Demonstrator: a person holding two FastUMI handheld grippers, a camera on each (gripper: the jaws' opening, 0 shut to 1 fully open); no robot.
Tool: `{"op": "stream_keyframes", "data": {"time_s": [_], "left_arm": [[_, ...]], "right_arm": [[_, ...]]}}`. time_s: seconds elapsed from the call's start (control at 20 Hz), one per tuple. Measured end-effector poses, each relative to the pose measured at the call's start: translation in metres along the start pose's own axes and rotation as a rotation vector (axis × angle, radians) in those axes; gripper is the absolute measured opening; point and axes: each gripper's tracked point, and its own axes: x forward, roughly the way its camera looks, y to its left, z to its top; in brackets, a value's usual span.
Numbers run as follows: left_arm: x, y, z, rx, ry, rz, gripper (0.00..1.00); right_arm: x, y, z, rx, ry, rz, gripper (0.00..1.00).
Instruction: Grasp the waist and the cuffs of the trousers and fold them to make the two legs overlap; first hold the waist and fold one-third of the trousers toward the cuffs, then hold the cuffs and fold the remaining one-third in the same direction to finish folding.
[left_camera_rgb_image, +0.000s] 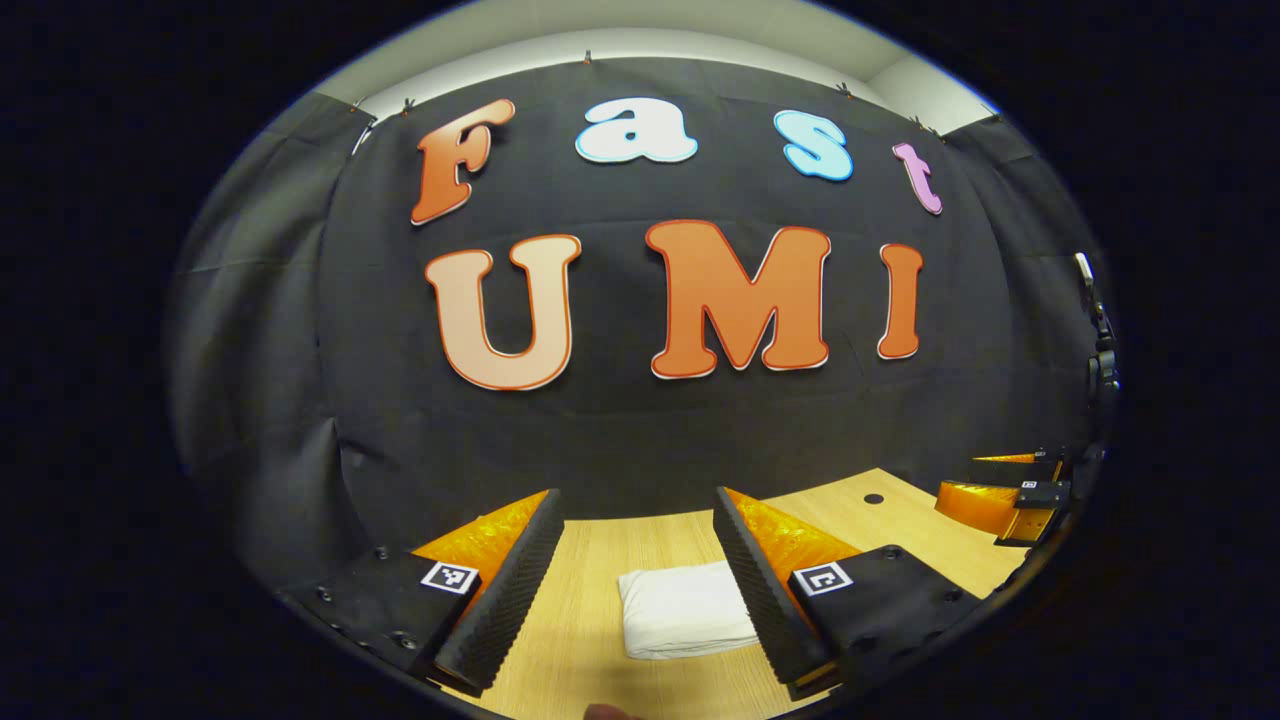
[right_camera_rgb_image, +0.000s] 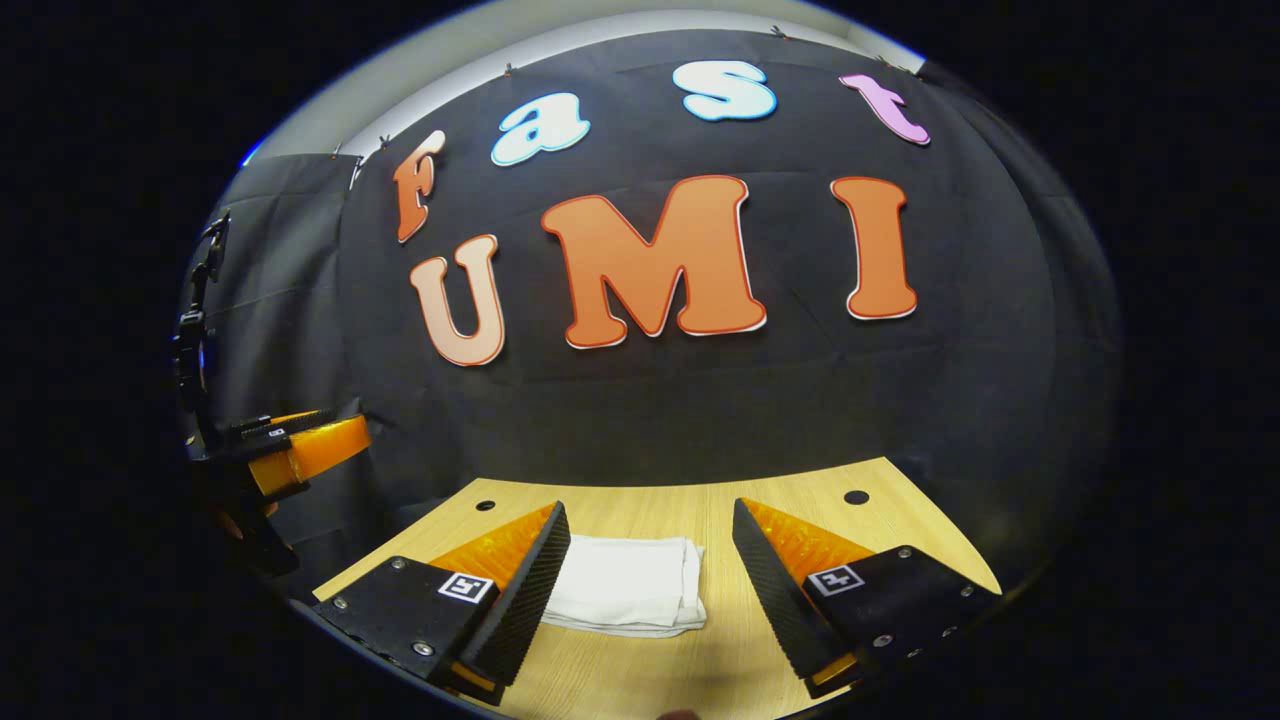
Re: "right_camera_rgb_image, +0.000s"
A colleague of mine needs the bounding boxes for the white jeans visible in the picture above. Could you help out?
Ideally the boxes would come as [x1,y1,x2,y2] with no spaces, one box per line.
[540,535,709,639]

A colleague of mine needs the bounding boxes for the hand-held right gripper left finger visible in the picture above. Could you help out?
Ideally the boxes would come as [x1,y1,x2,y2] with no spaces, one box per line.
[312,500,573,706]

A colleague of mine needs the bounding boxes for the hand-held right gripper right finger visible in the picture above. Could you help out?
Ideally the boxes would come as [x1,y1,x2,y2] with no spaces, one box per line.
[732,497,1005,701]

